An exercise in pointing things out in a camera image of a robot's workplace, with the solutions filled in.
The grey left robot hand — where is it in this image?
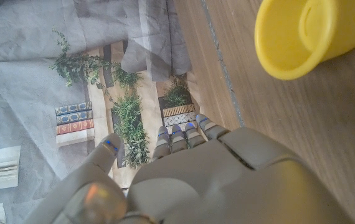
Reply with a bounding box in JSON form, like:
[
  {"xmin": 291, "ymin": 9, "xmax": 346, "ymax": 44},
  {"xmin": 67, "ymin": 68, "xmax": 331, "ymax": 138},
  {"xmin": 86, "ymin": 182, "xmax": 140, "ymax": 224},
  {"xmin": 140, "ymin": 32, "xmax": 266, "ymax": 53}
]
[{"xmin": 24, "ymin": 114, "xmax": 355, "ymax": 224}]

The yellow plastic cup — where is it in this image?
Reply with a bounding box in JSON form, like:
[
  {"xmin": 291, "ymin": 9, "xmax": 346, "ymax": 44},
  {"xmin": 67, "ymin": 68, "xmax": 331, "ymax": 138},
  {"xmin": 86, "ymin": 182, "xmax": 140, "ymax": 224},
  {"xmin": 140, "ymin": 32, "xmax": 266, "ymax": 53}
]
[{"xmin": 254, "ymin": 0, "xmax": 355, "ymax": 81}]

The printed fabric backdrop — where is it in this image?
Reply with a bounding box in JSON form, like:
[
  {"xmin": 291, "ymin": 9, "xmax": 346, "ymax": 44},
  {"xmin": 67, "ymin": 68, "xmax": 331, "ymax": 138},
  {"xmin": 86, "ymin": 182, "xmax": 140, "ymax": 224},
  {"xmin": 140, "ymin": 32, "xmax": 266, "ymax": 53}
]
[{"xmin": 0, "ymin": 0, "xmax": 202, "ymax": 224}]

